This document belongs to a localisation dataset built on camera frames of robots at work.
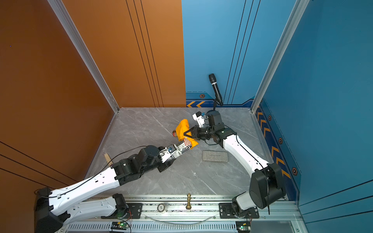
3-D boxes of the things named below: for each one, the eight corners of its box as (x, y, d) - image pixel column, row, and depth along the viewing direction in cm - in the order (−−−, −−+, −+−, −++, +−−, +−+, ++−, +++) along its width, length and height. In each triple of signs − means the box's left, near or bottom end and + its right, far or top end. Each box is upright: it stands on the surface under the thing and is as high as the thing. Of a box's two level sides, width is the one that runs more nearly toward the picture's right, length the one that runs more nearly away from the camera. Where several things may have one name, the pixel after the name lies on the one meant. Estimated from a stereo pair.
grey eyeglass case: (202, 160, 93) (202, 158, 90) (202, 152, 97) (203, 150, 94) (227, 162, 92) (228, 160, 89) (226, 153, 96) (227, 151, 93)
